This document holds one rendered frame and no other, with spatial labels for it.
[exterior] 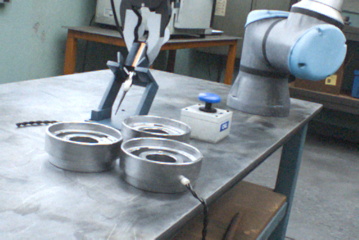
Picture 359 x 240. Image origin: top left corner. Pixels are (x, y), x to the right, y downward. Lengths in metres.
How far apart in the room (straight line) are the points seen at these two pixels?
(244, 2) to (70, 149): 4.01
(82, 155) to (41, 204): 0.11
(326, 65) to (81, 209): 0.64
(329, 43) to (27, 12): 2.12
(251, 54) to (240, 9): 3.45
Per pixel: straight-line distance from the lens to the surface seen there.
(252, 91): 1.15
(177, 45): 3.05
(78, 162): 0.65
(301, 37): 1.02
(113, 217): 0.55
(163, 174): 0.61
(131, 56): 0.90
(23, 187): 0.60
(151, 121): 0.82
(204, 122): 0.86
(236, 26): 4.60
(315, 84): 4.16
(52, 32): 3.09
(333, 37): 1.04
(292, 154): 1.39
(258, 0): 4.55
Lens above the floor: 1.03
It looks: 12 degrees down
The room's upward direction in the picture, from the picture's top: 8 degrees clockwise
